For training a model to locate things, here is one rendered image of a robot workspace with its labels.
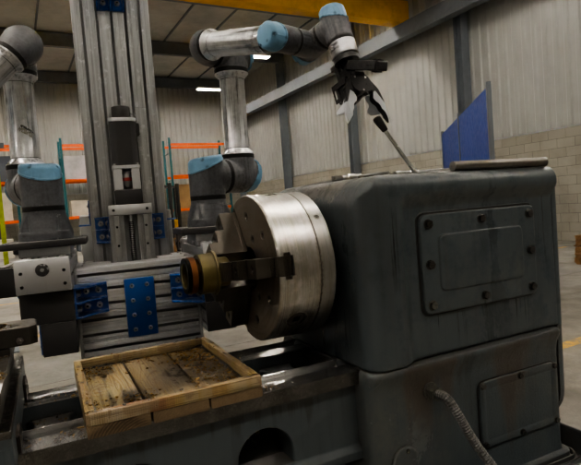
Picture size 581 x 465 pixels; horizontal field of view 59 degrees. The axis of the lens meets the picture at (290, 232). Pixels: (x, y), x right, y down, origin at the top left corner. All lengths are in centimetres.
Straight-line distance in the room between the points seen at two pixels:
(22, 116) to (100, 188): 31
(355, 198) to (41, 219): 96
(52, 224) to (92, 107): 44
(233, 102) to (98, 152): 48
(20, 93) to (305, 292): 117
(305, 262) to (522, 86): 1235
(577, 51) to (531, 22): 136
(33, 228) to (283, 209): 84
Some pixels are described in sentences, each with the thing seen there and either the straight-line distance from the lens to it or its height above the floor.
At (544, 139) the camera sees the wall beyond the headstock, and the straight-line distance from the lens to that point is 1269.
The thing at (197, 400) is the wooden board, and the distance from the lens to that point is 94.
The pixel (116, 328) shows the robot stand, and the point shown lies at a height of 88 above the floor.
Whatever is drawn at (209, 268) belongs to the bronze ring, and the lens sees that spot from 104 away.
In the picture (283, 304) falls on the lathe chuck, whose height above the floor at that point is 102.
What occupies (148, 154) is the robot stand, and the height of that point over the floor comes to 142.
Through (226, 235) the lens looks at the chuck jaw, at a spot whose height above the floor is 115.
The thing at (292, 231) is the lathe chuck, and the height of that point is 116.
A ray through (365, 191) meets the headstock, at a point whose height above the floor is 122.
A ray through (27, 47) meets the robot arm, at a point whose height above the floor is 172.
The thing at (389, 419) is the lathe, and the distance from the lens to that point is 111.
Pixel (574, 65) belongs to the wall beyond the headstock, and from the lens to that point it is 1255.
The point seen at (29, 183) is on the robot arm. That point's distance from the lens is 165.
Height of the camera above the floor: 121
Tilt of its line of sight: 3 degrees down
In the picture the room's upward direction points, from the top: 4 degrees counter-clockwise
